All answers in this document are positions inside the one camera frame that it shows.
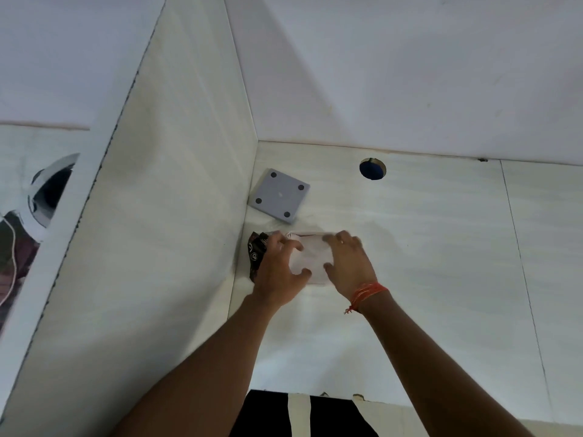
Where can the dark brown patterned object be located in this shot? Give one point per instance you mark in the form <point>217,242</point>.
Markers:
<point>7,273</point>

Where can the person's right hand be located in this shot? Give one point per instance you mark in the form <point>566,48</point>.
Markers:
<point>350,268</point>

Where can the round hole with blue plug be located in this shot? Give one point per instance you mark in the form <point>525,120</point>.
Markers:
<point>372,169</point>

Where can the person's left thumb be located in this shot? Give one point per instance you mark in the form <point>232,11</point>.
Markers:
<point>301,276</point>

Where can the grey square box with dots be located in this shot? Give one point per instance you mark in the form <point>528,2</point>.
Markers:
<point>278,194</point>

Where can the black cloth with white stripe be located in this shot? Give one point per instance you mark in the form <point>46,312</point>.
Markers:
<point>268,416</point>

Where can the person's left hand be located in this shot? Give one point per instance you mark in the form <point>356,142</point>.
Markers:
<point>273,279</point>

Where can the person's right thumb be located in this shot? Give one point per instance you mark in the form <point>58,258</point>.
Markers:
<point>329,269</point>

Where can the red thread wristband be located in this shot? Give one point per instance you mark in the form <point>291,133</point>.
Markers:
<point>368,293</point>

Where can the person's left forearm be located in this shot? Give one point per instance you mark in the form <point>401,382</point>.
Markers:
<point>205,373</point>

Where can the person's right forearm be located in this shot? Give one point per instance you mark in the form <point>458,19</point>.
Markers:
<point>432,373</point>

